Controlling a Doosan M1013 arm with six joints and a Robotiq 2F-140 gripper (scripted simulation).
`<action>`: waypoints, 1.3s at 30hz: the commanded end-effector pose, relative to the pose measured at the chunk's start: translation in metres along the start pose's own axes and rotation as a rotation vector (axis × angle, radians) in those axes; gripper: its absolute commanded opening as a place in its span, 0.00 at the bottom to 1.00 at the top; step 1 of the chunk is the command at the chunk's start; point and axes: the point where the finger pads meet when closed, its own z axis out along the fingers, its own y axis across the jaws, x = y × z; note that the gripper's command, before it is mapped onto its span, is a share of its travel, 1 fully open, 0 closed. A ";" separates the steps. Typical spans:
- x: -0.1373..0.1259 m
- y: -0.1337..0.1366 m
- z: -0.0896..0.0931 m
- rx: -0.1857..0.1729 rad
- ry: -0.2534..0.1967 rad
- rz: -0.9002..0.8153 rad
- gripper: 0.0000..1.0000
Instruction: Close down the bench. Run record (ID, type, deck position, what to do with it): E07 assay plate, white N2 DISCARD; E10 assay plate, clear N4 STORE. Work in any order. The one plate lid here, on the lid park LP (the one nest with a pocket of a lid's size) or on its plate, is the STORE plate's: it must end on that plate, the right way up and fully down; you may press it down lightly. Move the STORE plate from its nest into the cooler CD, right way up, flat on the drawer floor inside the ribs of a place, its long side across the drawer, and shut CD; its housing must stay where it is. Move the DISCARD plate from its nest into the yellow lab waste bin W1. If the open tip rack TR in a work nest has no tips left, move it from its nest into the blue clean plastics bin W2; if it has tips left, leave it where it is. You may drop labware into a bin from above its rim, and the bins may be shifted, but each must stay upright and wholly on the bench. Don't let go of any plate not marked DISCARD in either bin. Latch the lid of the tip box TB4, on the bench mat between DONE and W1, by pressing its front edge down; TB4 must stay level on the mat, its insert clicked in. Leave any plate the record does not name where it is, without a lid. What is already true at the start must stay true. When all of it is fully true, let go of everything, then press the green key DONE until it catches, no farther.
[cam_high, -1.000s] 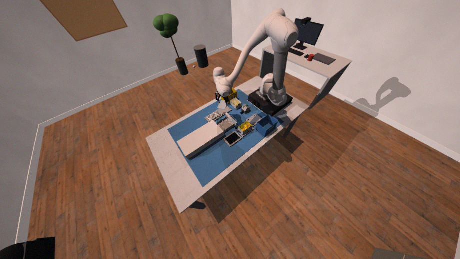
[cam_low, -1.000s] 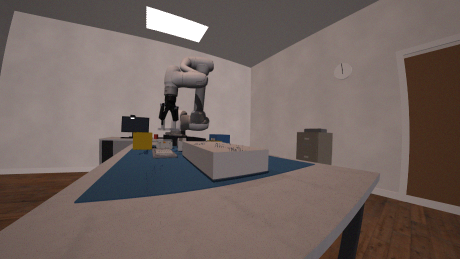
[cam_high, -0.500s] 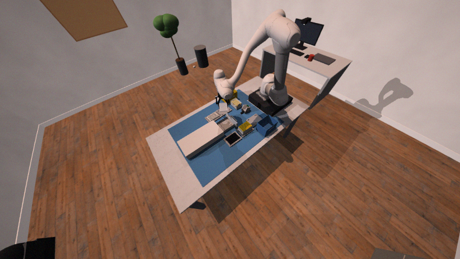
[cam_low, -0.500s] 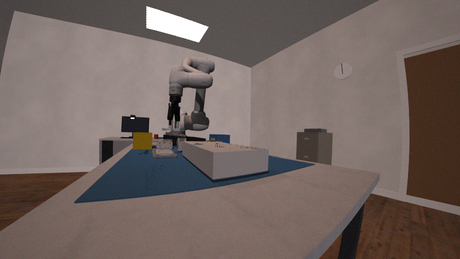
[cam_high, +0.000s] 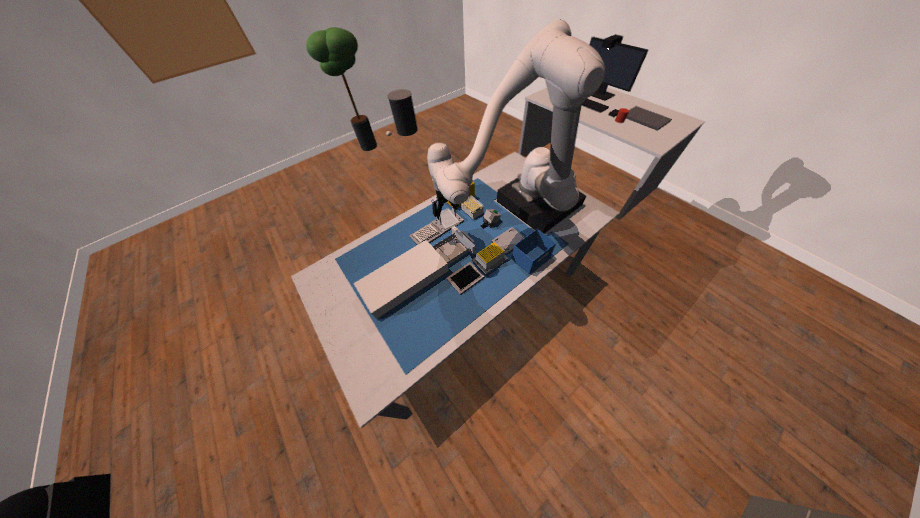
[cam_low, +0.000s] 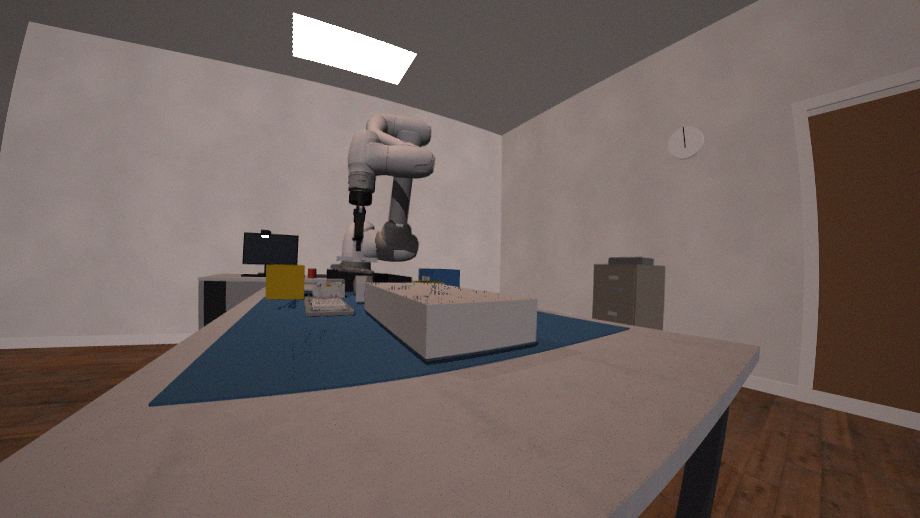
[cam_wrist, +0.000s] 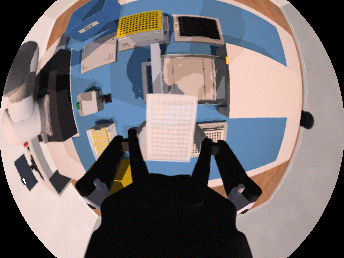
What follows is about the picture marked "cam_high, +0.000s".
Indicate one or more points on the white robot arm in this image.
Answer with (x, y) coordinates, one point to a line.
(573, 70)

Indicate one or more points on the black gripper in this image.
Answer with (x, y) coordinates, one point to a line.
(441, 200)

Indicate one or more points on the dark blue bench mat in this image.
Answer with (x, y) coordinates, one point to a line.
(423, 323)

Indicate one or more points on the yellow open-top bin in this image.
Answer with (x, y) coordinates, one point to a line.
(472, 191)

